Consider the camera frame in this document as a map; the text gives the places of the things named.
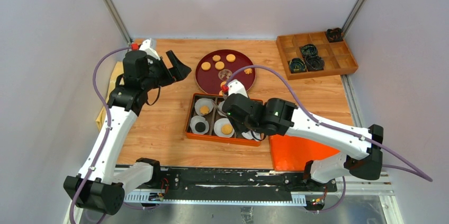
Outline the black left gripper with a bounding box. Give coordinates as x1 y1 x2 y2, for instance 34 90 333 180
141 50 191 91

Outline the orange compartment cookie box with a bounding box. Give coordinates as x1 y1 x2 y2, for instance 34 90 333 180
185 93 261 147

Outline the swirl butter cookie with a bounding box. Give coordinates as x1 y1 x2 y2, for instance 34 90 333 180
244 68 253 75
212 55 221 62
199 105 210 115

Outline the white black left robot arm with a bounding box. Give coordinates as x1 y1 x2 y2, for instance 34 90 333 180
63 40 192 215

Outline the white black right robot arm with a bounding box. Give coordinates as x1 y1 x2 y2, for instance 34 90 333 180
222 79 383 191

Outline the dark red round plate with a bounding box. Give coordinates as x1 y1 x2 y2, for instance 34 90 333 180
195 49 256 96

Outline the black sandwich cookie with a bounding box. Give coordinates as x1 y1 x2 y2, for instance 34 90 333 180
194 122 208 135

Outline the orange box lid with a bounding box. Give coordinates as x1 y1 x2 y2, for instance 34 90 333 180
269 135 339 171

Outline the dark patterned rolled item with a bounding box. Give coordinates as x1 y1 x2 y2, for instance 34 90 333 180
299 44 318 58
288 58 307 74
325 28 344 43
305 56 325 71

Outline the yellow blue folded towel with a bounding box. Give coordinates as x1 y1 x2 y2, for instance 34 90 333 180
95 61 123 131

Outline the wooden compartment tray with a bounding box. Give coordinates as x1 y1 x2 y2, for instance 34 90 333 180
276 32 358 80

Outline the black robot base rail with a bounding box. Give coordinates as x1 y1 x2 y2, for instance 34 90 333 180
75 166 393 212

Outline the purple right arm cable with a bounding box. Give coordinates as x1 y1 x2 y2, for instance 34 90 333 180
224 65 434 214

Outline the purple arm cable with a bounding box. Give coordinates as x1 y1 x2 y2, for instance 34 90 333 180
68 46 139 224
224 65 434 214

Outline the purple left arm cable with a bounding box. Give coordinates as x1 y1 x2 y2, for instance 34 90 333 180
68 46 139 224

